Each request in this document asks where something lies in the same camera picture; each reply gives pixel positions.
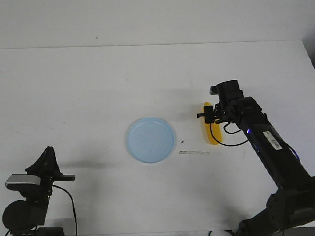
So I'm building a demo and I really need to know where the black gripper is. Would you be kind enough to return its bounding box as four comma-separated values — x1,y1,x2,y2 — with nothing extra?
197,102,238,123
25,146,75,182

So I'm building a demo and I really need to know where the light blue plate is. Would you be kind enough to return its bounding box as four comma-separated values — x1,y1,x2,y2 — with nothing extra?
126,117,176,164

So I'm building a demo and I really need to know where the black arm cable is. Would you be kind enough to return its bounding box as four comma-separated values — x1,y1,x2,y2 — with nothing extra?
51,184,78,236
209,121,250,147

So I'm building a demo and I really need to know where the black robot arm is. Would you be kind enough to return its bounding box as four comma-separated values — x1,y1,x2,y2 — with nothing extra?
197,80,315,236
2,146,78,236

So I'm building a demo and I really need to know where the clear tape strip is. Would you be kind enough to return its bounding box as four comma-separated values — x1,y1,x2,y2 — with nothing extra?
179,150,210,155

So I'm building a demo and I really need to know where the yellow corn cob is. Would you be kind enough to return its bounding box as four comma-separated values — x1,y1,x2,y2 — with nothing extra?
204,102,223,145

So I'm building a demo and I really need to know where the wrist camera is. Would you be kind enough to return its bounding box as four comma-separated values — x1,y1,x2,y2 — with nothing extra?
209,86,218,95
5,174,41,198

